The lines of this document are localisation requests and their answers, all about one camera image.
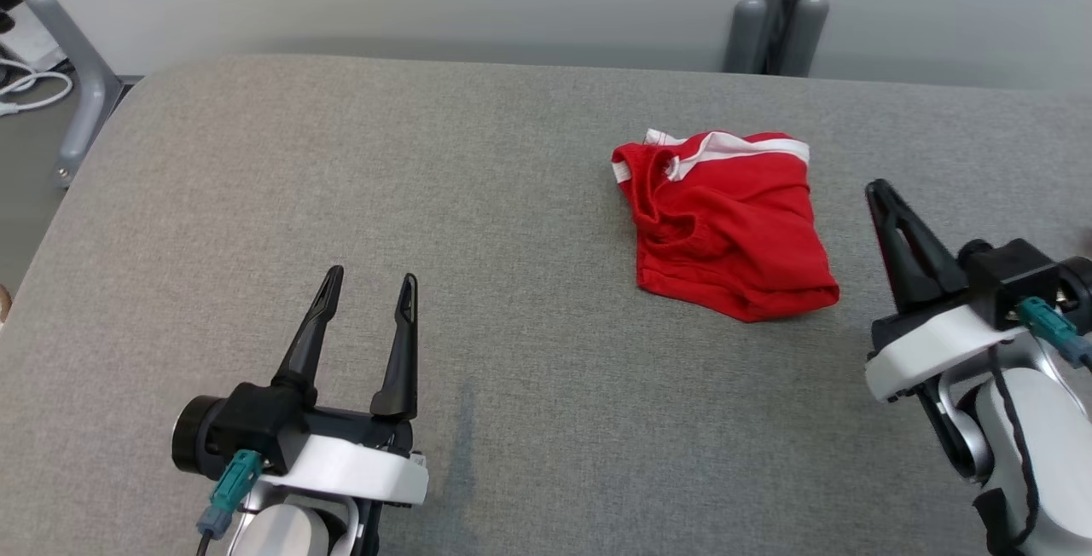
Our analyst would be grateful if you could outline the red white shorts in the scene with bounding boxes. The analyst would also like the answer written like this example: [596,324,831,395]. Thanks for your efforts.
[610,128,842,323]

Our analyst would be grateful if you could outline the right cable with teal plug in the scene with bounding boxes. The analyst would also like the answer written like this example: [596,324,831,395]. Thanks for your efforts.
[990,296,1092,544]

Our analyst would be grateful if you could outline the left cable with teal plug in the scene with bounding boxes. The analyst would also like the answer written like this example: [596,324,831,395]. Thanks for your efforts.
[195,449,264,556]

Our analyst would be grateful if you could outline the grey grooved partition post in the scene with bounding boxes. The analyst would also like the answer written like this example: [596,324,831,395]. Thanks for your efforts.
[723,0,833,78]

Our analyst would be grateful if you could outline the square white power strip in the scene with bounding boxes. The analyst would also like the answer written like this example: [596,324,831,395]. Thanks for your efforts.
[0,6,66,71]

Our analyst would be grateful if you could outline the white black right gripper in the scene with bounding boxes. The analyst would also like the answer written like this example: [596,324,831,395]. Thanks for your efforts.
[864,178,1031,404]

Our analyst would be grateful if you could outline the grey partition leg with foot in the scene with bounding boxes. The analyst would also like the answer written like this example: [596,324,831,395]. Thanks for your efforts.
[0,0,122,190]

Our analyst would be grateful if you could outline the white floor cable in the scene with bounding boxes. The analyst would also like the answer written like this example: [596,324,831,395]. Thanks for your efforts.
[0,57,76,119]

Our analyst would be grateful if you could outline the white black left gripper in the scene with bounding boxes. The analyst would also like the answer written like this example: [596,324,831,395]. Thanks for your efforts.
[256,264,431,507]

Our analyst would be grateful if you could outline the cable with teal plug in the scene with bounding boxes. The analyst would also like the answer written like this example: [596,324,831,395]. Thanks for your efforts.
[990,296,1092,544]
[195,449,264,556]

